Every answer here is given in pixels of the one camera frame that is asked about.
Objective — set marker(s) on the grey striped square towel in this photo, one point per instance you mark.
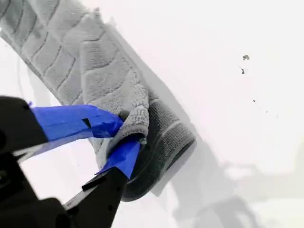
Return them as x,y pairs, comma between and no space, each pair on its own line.
95,61

